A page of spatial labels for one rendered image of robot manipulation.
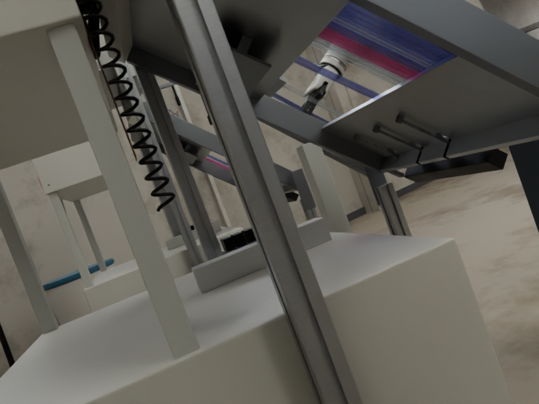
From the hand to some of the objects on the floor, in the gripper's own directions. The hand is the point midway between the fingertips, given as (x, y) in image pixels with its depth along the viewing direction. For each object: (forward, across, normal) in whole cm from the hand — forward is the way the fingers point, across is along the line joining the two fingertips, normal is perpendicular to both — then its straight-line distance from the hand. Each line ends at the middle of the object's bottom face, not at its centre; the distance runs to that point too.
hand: (305, 111), depth 160 cm
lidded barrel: (+140, +235, -11) cm, 274 cm away
